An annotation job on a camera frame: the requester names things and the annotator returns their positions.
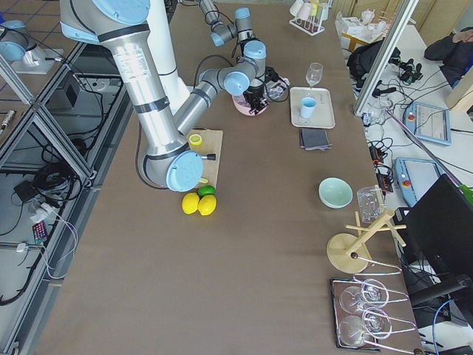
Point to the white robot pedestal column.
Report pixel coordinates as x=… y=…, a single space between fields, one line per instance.
x=162 y=50

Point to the aluminium frame post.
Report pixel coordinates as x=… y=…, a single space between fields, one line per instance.
x=401 y=19

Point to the mint green bowl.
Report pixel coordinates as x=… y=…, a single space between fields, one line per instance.
x=335 y=193

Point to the light blue cup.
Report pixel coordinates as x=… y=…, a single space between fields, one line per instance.
x=308 y=105

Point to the white wire cup rack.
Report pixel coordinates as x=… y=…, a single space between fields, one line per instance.
x=314 y=25

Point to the silver metal ice scoop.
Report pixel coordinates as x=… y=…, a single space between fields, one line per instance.
x=277 y=91

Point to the half lemon slice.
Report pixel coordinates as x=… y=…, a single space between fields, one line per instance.
x=195 y=139

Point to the wooden cutting board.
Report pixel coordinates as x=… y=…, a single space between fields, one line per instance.
x=208 y=144

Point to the grey folded cloth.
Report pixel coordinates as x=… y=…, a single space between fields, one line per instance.
x=313 y=139

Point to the black backpack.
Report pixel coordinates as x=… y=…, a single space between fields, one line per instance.
x=361 y=61

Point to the yellow lemon right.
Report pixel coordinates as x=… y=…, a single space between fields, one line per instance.
x=207 y=205

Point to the clear wine glass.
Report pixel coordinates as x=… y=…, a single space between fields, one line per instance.
x=314 y=74

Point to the clear ice cubes pile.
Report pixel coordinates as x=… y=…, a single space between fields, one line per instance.
x=240 y=99

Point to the pink cup in rack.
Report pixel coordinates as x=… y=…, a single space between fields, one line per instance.
x=301 y=9

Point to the black monitor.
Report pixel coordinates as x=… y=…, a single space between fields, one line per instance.
x=439 y=232

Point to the wooden mug tree stand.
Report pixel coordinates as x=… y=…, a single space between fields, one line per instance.
x=349 y=253

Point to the black tray with glasses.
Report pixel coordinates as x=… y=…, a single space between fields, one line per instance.
x=339 y=314

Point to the blue teach pendant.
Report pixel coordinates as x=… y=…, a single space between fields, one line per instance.
x=428 y=123
x=415 y=176

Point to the steel muddler black tip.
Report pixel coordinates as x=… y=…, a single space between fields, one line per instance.
x=209 y=157

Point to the upside-down wine glass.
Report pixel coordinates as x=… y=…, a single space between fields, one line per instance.
x=357 y=296
x=372 y=326

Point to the green lime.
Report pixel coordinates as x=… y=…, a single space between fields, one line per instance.
x=206 y=190

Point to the pink bowl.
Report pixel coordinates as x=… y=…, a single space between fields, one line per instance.
x=243 y=109

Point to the upside-down wine glass upper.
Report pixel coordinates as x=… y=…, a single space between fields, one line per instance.
x=357 y=296

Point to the cream serving tray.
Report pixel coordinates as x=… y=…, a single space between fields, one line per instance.
x=323 y=116

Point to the blue teach pendant far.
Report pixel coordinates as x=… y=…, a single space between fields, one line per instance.
x=428 y=123

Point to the yellow lemon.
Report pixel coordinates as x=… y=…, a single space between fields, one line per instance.
x=190 y=203
x=207 y=205

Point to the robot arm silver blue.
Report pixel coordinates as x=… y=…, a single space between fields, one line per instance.
x=137 y=35
x=240 y=28

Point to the yellow lemon left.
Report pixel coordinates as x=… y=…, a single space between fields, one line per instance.
x=190 y=203

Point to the upside-down wine glass lower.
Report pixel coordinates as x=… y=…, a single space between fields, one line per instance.
x=372 y=326

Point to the blue teach pendant near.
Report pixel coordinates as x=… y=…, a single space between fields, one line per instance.
x=415 y=176

